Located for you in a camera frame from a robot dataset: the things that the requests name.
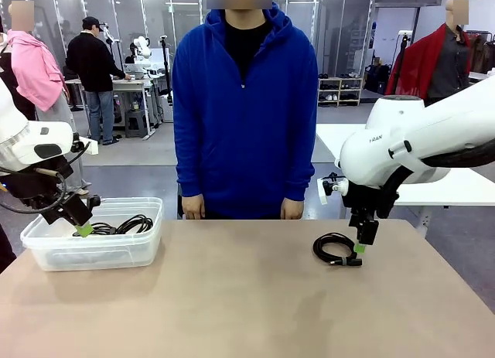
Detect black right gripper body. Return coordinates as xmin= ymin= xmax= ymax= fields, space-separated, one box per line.
xmin=345 ymin=182 xmax=400 ymax=220

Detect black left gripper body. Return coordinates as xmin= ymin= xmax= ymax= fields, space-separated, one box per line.
xmin=6 ymin=165 xmax=79 ymax=217

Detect black power cable with plug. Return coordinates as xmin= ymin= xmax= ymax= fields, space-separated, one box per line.
xmin=71 ymin=194 xmax=117 ymax=238

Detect black USB extension cable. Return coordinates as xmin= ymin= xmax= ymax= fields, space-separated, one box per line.
xmin=312 ymin=232 xmax=364 ymax=268

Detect person's left forearm blue sleeve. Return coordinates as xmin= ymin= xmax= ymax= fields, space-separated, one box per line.
xmin=284 ymin=137 xmax=318 ymax=203

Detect person's right forearm blue sleeve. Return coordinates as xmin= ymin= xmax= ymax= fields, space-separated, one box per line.
xmin=176 ymin=137 xmax=208 ymax=199

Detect person's left hand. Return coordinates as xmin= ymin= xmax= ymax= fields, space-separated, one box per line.
xmin=280 ymin=197 xmax=306 ymax=220

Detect person's right hand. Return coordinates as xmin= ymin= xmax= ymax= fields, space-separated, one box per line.
xmin=181 ymin=195 xmax=207 ymax=220

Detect white table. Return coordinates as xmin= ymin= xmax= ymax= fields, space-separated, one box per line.
xmin=315 ymin=122 xmax=495 ymax=220

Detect clear plastic storage container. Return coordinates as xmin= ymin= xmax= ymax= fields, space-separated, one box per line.
xmin=21 ymin=196 xmax=164 ymax=273

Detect wooden shoe rack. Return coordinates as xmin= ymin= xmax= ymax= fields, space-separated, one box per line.
xmin=317 ymin=76 xmax=364 ymax=107

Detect mannequin in pink sweater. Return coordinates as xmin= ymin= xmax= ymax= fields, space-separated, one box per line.
xmin=6 ymin=2 xmax=92 ymax=196

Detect black bags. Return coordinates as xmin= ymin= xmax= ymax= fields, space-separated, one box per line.
xmin=364 ymin=56 xmax=392 ymax=96

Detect mannequin in red cardigan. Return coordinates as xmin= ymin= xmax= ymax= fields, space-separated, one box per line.
xmin=384 ymin=0 xmax=473 ymax=106

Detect man in black jacket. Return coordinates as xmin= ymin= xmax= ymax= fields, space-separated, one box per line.
xmin=65 ymin=15 xmax=132 ymax=146

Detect white background desk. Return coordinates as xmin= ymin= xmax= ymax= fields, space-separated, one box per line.
xmin=63 ymin=73 xmax=166 ymax=141

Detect person in blue hoodie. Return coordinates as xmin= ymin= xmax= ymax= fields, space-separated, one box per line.
xmin=172 ymin=0 xmax=319 ymax=220

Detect rack of brown clothes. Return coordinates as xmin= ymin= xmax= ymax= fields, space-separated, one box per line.
xmin=466 ymin=29 xmax=495 ymax=75

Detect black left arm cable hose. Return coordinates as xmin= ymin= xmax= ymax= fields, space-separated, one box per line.
xmin=0 ymin=141 xmax=92 ymax=216

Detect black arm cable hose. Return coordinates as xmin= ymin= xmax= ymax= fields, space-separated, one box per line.
xmin=377 ymin=139 xmax=495 ymax=220
xmin=0 ymin=141 xmax=92 ymax=216

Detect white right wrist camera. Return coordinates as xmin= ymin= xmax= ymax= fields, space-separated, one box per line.
xmin=316 ymin=176 xmax=330 ymax=206

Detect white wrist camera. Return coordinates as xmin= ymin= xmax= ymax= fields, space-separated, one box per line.
xmin=79 ymin=138 xmax=100 ymax=157
xmin=316 ymin=176 xmax=330 ymax=206

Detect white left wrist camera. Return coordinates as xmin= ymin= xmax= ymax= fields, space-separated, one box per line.
xmin=79 ymin=138 xmax=100 ymax=157

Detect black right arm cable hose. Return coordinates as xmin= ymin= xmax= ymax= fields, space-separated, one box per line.
xmin=377 ymin=139 xmax=495 ymax=220

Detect black tripod with camera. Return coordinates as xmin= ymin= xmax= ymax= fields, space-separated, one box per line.
xmin=386 ymin=31 xmax=413 ymax=104

